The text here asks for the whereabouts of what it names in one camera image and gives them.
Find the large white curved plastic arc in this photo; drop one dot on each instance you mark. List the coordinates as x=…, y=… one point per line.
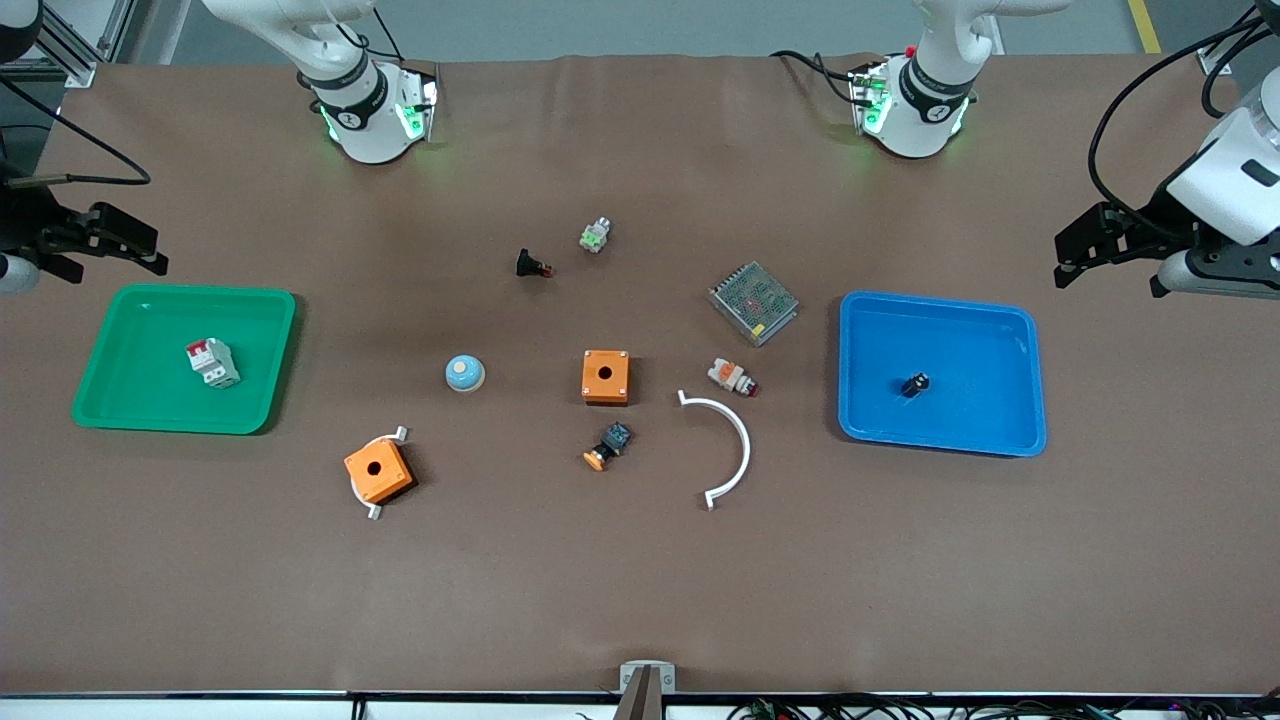
x=742, y=440

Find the dark camera mount pole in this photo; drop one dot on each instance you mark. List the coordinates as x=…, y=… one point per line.
x=642, y=700

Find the green white push button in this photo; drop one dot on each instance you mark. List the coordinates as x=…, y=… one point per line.
x=595, y=236

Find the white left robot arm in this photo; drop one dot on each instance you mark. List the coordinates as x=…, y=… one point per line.
x=925, y=100

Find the white table edge rail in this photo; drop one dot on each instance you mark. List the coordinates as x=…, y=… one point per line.
x=200, y=706

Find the orange head push button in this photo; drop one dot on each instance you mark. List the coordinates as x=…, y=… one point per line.
x=610, y=444

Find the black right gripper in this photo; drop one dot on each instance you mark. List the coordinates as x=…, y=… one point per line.
x=28, y=218

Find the base connector plate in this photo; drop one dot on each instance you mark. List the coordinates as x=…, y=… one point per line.
x=868, y=95
x=420, y=100

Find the metal mesh power supply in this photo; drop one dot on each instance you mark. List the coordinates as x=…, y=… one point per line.
x=754, y=302

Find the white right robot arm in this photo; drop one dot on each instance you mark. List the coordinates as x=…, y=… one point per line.
x=365, y=110

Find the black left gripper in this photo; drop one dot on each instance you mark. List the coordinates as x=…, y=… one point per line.
x=1158, y=220

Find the white circuit breaker red switch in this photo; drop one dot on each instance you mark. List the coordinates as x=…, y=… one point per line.
x=212, y=362

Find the blue plastic tray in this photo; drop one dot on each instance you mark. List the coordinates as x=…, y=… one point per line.
x=960, y=330

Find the right base connector plate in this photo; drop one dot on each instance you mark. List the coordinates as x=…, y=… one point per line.
x=420, y=100

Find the orange white red switch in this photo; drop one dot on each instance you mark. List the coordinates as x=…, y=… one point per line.
x=732, y=377

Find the black switch with red tip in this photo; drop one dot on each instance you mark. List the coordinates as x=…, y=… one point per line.
x=531, y=264

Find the white curved plastic bracket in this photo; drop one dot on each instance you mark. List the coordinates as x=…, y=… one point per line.
x=401, y=434

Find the grey metal clamp bracket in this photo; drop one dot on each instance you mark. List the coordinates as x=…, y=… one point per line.
x=630, y=675

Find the green plastic tray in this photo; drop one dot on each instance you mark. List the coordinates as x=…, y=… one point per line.
x=150, y=400

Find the aluminium frame profile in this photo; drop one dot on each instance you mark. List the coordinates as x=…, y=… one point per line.
x=85, y=45
x=1225, y=50

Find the left base connector plate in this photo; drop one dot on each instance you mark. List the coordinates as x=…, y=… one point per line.
x=868, y=95

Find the blue white dome buzzer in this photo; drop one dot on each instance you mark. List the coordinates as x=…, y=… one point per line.
x=465, y=373

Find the small black capacitor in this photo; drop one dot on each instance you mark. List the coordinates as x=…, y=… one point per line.
x=915, y=384

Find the orange button box black base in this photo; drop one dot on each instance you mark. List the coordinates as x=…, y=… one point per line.
x=606, y=375

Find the brown table mat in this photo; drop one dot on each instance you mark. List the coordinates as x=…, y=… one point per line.
x=640, y=580

